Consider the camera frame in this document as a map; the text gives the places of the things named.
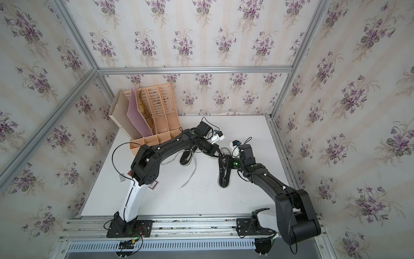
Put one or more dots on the small grey tag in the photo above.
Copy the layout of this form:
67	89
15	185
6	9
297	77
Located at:
122	178

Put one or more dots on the yellow wanted poster book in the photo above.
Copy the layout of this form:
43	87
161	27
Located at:
145	110

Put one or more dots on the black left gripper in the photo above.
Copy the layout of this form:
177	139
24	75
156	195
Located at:
213	150

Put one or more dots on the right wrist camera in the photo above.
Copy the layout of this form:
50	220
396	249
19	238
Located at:
238	149

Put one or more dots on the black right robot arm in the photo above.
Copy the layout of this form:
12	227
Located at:
295	219

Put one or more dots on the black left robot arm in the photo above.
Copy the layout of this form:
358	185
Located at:
145	170

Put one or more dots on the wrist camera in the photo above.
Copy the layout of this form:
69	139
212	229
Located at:
205	131
238	149

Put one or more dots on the red card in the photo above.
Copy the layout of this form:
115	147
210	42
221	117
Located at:
153	185

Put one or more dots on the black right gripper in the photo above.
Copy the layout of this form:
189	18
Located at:
229	162

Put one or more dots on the pink folder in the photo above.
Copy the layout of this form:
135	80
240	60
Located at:
136	117

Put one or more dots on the small circuit board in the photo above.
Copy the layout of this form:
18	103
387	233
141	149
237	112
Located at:
125	245

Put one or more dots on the black canvas sneaker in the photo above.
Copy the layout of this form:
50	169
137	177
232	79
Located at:
187	157
224	167

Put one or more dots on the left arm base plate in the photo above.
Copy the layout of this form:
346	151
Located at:
137	228

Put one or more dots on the aluminium rail frame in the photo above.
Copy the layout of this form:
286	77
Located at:
201	231

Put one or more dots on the beige folder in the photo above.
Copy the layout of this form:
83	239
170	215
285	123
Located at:
118	113

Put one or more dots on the peach plastic file organizer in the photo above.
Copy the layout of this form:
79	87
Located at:
166	120

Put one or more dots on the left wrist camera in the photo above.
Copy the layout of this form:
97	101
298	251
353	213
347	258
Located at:
205	131

